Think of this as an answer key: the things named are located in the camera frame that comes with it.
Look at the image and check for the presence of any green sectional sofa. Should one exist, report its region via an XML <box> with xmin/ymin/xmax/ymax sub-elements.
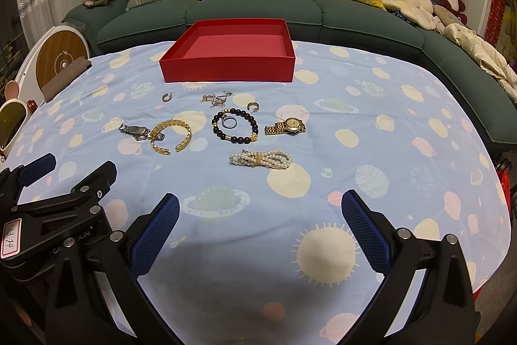
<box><xmin>65</xmin><ymin>0</ymin><xmax>516</xmax><ymax>149</ymax></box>

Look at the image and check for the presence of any cream satin blanket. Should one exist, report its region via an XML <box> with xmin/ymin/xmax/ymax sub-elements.
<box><xmin>443</xmin><ymin>23</ymin><xmax>517</xmax><ymax>103</ymax></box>

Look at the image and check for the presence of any red shallow box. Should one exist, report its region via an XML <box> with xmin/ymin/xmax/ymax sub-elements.
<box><xmin>159</xmin><ymin>18</ymin><xmax>295</xmax><ymax>83</ymax></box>

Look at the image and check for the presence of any gold chain bangle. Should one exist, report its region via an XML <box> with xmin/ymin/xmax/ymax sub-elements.
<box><xmin>149</xmin><ymin>118</ymin><xmax>193</xmax><ymax>156</ymax></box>

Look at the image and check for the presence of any white flower cushion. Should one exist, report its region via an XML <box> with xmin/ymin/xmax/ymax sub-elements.
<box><xmin>382</xmin><ymin>0</ymin><xmax>439</xmax><ymax>31</ymax></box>

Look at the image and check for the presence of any gold wristwatch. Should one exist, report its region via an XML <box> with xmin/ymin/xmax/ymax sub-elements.
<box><xmin>265</xmin><ymin>116</ymin><xmax>307</xmax><ymax>136</ymax></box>

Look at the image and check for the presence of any planet print blue tablecloth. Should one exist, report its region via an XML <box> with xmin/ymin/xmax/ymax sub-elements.
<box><xmin>6</xmin><ymin>42</ymin><xmax>511</xmax><ymax>344</ymax></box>

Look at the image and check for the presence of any black bead bracelet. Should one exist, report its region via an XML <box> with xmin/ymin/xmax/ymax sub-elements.
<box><xmin>211</xmin><ymin>108</ymin><xmax>259</xmax><ymax>145</ymax></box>

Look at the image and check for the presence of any white exercise machine wood disc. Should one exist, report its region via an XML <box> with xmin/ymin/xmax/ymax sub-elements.
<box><xmin>15</xmin><ymin>25</ymin><xmax>90</xmax><ymax>106</ymax></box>

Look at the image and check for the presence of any white mushroom toy mirror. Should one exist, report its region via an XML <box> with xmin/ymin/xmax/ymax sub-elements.
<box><xmin>0</xmin><ymin>81</ymin><xmax>38</xmax><ymax>161</ymax></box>

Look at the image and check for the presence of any silver wristwatch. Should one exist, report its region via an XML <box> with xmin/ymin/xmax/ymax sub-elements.
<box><xmin>118</xmin><ymin>124</ymin><xmax>165</xmax><ymax>142</ymax></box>

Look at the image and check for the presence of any beige small cushion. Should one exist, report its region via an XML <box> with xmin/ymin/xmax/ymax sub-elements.
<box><xmin>433</xmin><ymin>4</ymin><xmax>462</xmax><ymax>26</ymax></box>

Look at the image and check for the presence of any white pearl bracelet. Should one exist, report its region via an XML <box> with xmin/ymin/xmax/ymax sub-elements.
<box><xmin>228</xmin><ymin>149</ymin><xmax>293</xmax><ymax>171</ymax></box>

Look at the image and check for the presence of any silver chain necklace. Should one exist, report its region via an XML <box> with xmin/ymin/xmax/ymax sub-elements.
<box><xmin>200</xmin><ymin>91</ymin><xmax>234</xmax><ymax>109</ymax></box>

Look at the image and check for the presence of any brown cloth pad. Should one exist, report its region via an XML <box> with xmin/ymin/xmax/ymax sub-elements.
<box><xmin>41</xmin><ymin>57</ymin><xmax>92</xmax><ymax>102</ymax></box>

